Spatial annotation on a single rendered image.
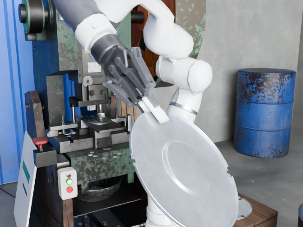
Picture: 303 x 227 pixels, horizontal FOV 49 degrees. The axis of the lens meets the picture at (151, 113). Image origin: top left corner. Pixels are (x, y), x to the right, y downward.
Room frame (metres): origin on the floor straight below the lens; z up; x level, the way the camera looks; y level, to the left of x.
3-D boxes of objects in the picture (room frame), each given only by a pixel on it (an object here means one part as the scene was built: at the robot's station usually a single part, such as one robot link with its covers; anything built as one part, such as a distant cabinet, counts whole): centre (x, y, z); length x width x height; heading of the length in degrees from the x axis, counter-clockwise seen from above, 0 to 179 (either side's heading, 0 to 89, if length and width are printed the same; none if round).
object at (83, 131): (1.83, 0.34, 0.72); 0.20 x 0.16 x 0.03; 120
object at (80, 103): (1.83, 0.34, 0.86); 0.20 x 0.16 x 0.05; 120
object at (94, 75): (1.79, 0.32, 1.04); 0.17 x 0.15 x 0.30; 30
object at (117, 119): (1.91, 0.20, 0.76); 0.17 x 0.06 x 0.10; 120
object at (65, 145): (1.83, 0.34, 0.68); 0.45 x 0.30 x 0.06; 120
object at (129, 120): (1.81, 0.13, 0.75); 0.03 x 0.03 x 0.10; 30
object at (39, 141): (1.47, 0.51, 0.72); 0.07 x 0.06 x 0.08; 30
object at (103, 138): (1.68, 0.25, 0.72); 0.25 x 0.14 x 0.14; 30
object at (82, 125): (1.83, 0.34, 0.76); 0.15 x 0.09 x 0.05; 120
